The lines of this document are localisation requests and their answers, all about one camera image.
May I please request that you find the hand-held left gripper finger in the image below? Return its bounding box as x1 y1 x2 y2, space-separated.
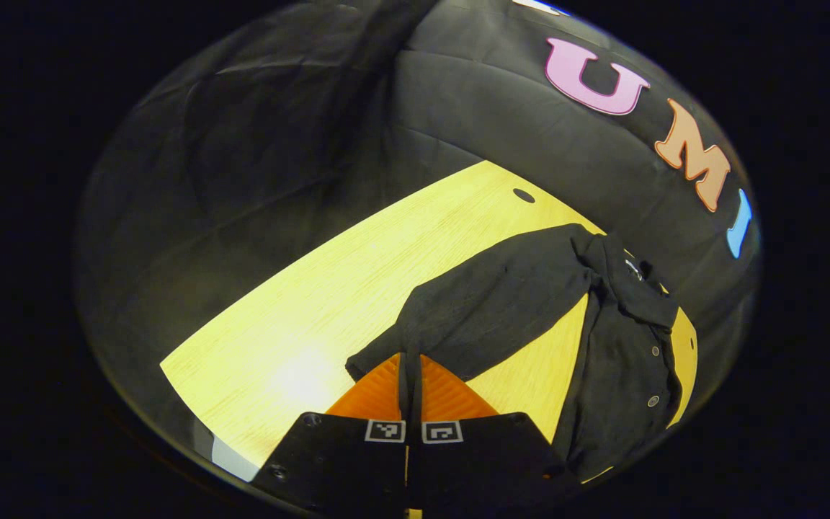
410 353 567 516
251 352 412 516

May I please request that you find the black backdrop cloth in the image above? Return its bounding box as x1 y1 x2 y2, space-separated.
75 0 762 469

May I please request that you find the black polo shirt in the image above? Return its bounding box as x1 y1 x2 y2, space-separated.
345 223 684 482

